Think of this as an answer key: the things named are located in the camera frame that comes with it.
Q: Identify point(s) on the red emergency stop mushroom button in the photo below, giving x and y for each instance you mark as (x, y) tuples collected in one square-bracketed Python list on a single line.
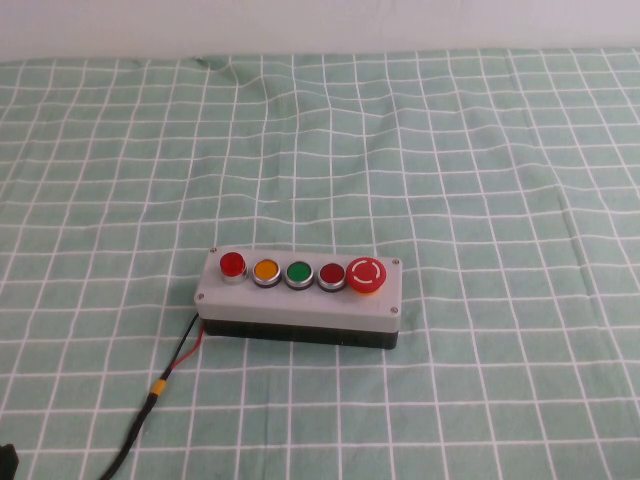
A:
[(366, 273)]

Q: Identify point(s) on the red illuminated push button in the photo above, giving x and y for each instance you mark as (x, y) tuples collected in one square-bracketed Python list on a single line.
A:
[(233, 266)]

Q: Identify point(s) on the black object at table edge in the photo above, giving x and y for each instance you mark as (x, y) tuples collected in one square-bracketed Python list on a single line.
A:
[(7, 462)]

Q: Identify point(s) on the green white checked tablecloth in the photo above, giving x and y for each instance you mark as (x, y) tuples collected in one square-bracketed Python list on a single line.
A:
[(450, 150)]

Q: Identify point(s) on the green push button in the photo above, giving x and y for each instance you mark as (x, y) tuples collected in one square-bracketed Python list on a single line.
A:
[(299, 273)]

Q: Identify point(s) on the dark red push button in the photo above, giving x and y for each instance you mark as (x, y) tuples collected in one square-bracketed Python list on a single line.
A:
[(332, 275)]

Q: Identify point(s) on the yellow push button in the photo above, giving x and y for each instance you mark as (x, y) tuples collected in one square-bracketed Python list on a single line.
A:
[(266, 270)]

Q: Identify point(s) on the grey black button box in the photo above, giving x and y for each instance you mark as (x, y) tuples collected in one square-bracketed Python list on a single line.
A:
[(300, 307)]

